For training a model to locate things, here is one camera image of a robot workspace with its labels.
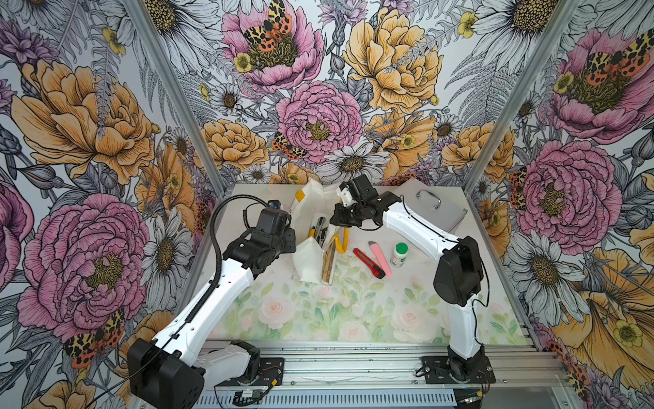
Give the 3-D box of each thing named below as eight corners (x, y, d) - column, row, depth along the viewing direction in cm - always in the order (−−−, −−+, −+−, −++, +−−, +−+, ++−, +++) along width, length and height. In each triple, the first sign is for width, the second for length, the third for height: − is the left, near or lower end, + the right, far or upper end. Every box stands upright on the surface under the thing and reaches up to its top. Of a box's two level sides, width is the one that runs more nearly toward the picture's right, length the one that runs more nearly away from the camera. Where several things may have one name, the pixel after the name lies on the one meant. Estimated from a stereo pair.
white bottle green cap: (391, 267, 98) (395, 255, 90) (389, 255, 101) (393, 242, 94) (404, 268, 98) (410, 255, 90) (402, 255, 101) (407, 242, 94)
